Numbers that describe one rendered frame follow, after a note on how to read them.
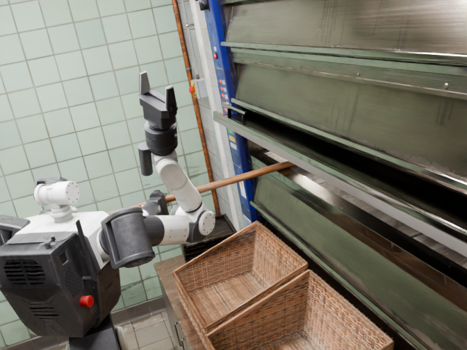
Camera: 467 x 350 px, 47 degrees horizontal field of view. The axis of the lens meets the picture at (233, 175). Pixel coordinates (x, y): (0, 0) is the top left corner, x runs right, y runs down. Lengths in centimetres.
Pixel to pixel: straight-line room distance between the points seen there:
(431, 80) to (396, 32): 14
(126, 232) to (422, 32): 87
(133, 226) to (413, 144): 74
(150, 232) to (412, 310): 76
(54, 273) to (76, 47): 204
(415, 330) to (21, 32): 255
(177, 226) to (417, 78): 78
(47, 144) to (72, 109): 26
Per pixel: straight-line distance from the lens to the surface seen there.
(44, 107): 331
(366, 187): 131
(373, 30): 140
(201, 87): 305
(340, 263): 193
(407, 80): 133
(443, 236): 110
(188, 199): 163
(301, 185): 209
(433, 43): 121
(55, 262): 144
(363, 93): 155
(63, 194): 155
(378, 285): 175
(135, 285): 368
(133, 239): 145
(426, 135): 131
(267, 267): 257
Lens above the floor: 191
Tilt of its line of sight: 18 degrees down
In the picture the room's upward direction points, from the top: 11 degrees counter-clockwise
